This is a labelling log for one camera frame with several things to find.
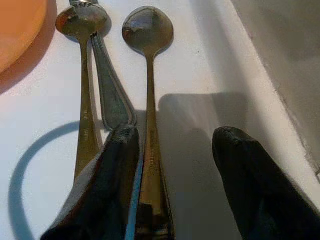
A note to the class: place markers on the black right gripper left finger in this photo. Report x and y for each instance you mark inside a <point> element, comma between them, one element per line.
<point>105,195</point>

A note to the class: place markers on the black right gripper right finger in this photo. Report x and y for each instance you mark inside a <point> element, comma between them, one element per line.
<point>262,195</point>

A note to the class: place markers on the metal spoon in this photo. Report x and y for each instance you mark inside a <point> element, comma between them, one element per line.
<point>82,25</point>
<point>147,32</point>

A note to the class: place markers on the silver metal fork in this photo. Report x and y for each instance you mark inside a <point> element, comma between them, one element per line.
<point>112,100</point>

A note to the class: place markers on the orange plate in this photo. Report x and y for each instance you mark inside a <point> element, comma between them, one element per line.
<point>17,30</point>

